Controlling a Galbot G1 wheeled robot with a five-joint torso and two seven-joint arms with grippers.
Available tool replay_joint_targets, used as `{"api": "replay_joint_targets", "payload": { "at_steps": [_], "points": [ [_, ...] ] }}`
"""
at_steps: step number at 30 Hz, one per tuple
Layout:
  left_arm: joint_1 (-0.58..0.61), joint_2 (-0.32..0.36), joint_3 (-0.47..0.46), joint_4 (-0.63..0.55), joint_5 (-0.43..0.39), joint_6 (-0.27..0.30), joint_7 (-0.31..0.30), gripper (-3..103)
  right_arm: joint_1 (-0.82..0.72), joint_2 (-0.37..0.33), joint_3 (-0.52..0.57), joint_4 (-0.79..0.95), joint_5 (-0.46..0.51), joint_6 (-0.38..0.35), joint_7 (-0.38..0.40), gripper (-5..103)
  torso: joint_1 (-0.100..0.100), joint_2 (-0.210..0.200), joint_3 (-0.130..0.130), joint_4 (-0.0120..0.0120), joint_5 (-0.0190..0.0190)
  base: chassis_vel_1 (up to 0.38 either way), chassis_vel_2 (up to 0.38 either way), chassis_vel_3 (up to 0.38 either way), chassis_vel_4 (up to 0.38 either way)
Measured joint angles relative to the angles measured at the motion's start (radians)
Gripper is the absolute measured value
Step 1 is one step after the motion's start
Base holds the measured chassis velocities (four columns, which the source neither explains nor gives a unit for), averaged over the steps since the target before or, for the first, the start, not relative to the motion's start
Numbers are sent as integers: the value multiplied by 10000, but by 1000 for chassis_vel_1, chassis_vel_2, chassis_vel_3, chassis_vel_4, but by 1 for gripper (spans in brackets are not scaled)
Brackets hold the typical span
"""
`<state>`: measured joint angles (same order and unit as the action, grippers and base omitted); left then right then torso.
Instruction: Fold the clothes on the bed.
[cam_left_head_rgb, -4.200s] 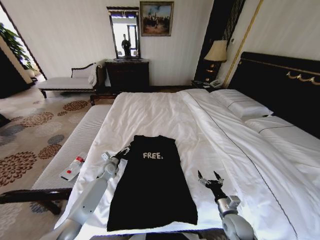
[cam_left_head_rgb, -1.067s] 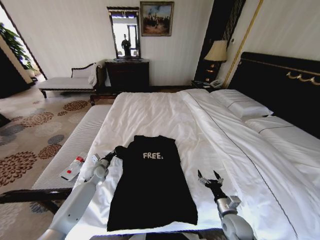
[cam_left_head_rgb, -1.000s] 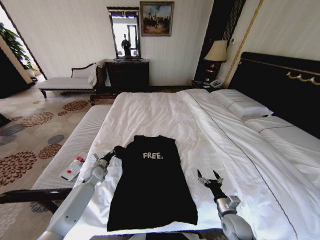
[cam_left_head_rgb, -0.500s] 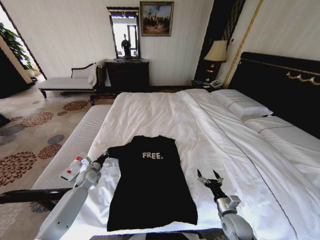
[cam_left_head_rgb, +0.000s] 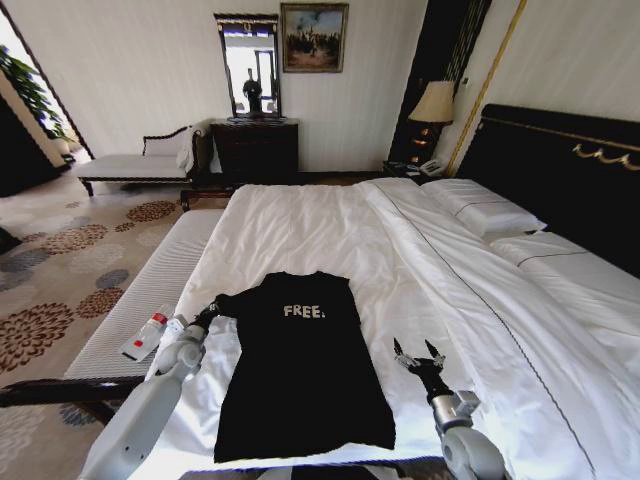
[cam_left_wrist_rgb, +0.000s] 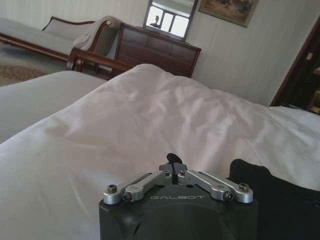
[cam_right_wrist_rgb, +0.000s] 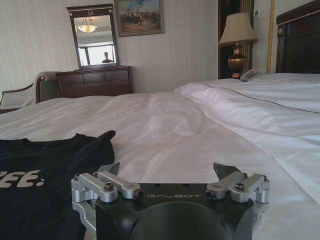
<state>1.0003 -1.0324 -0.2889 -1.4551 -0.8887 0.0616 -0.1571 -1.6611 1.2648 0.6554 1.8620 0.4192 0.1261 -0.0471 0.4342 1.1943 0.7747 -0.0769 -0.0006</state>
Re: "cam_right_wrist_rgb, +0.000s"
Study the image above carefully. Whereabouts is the black t-shirt with pale print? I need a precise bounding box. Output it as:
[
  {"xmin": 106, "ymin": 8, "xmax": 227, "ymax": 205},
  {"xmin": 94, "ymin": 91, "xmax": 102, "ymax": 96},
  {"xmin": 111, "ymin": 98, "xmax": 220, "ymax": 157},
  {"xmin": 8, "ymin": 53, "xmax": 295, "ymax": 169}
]
[{"xmin": 0, "ymin": 130, "xmax": 116, "ymax": 240}]

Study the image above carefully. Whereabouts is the gold twisted rope trim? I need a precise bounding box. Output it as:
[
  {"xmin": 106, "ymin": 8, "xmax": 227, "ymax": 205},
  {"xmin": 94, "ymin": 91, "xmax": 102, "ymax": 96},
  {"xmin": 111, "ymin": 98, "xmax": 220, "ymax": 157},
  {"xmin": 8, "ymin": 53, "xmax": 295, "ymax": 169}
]
[{"xmin": 267, "ymin": 0, "xmax": 273, "ymax": 74}]

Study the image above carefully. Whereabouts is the white bed sheet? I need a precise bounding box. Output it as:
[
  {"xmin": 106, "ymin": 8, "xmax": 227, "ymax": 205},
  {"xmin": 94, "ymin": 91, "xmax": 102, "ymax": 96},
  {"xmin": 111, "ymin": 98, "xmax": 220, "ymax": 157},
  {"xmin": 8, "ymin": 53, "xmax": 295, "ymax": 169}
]
[{"xmin": 0, "ymin": 91, "xmax": 320, "ymax": 240}]

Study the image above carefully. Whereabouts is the pale upholstered wooden armchair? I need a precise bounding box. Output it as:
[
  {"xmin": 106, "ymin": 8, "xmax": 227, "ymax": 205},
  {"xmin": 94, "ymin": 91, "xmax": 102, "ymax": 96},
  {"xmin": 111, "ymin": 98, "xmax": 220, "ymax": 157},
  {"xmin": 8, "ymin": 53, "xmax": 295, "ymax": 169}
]
[{"xmin": 0, "ymin": 71, "xmax": 62, "ymax": 115}]

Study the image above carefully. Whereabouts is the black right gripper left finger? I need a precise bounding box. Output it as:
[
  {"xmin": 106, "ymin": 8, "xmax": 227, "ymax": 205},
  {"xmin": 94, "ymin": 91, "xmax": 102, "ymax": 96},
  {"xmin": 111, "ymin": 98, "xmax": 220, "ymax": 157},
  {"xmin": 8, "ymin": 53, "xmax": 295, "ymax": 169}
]
[{"xmin": 70, "ymin": 161, "xmax": 143, "ymax": 233}]

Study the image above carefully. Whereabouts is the framed landscape painting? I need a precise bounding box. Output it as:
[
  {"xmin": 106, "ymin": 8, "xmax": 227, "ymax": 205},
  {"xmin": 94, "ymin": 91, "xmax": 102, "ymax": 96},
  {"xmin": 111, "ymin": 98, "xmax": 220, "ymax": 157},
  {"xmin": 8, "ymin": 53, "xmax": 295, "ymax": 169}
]
[{"xmin": 114, "ymin": 0, "xmax": 166, "ymax": 38}]

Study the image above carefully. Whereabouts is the dark wooden dresser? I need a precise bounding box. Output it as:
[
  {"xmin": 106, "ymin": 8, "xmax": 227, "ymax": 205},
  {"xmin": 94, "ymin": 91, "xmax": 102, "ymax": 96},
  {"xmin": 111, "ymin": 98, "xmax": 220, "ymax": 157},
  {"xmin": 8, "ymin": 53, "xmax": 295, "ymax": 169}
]
[{"xmin": 55, "ymin": 65, "xmax": 136, "ymax": 99}]

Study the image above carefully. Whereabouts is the white duvet with dark piping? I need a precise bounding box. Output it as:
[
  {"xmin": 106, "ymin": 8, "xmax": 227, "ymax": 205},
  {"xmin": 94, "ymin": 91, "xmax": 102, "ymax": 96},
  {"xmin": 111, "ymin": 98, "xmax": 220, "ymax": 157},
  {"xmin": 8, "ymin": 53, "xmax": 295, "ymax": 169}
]
[{"xmin": 174, "ymin": 72, "xmax": 320, "ymax": 203}]

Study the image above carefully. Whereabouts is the dark wooden headboard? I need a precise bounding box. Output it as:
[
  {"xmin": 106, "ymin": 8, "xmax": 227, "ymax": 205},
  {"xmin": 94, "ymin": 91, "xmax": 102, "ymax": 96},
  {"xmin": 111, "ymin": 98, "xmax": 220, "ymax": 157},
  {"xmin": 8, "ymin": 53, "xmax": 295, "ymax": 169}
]
[{"xmin": 275, "ymin": 0, "xmax": 320, "ymax": 75}]

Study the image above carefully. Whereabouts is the pale desk telephone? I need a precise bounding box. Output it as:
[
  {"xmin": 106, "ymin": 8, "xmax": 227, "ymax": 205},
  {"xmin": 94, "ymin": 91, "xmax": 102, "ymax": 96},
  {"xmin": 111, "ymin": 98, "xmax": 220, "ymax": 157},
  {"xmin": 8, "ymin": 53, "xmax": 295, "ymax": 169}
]
[{"xmin": 240, "ymin": 69, "xmax": 265, "ymax": 82}]

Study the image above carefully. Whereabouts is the table lamp with beige shade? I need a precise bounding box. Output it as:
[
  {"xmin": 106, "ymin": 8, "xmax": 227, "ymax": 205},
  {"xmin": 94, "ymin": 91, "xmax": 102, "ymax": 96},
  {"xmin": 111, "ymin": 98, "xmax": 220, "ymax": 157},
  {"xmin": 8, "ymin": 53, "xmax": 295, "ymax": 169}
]
[{"xmin": 218, "ymin": 12, "xmax": 259, "ymax": 79}]

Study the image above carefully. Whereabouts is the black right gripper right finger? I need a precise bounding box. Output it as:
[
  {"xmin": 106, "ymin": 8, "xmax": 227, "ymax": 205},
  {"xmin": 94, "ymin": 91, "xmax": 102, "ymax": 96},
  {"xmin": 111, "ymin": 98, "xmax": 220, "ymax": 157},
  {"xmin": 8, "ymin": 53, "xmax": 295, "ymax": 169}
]
[{"xmin": 205, "ymin": 162, "xmax": 271, "ymax": 226}]

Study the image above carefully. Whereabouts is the dark wood framed mirror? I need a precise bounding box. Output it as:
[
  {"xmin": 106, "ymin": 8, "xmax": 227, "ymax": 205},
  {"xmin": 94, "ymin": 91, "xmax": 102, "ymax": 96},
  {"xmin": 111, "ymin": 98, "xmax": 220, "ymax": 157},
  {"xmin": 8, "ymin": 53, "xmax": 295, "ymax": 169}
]
[{"xmin": 66, "ymin": 3, "xmax": 121, "ymax": 70}]

